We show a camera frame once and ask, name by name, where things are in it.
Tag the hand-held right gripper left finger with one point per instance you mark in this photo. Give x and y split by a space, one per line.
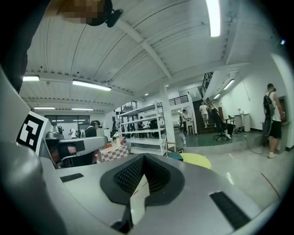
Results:
92 183

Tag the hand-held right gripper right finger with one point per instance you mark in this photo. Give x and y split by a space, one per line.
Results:
195 183

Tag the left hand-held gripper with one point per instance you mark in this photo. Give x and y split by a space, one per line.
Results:
31 130

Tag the dark blue box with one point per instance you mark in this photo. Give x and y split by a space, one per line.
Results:
175 157

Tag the yellow round table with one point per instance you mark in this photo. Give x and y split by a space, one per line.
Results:
197 160

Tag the red checkered tablecloth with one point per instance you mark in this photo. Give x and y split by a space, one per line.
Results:
113 152

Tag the flower vase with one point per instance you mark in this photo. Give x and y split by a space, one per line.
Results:
117 138

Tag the wooden chair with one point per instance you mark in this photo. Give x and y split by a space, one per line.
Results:
171 148

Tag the white metal shelf rack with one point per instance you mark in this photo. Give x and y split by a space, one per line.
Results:
144 128

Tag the long ceiling light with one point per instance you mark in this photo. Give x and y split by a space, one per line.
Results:
92 85
229 84
213 16
31 78

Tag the dark staircase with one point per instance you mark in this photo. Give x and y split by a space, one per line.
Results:
199 124

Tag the black office chair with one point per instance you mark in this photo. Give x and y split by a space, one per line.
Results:
219 128

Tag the white pillar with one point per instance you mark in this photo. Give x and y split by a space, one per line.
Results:
165 114

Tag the white cabinet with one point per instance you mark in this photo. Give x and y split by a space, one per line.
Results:
242 121

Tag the black balcony railing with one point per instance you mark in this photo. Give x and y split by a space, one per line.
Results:
179 100

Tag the person's black shirt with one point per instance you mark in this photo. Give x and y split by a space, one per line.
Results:
18 46

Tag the person's head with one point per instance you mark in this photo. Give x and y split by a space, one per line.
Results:
80 10

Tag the black head-worn camera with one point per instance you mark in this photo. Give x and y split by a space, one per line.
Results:
110 13

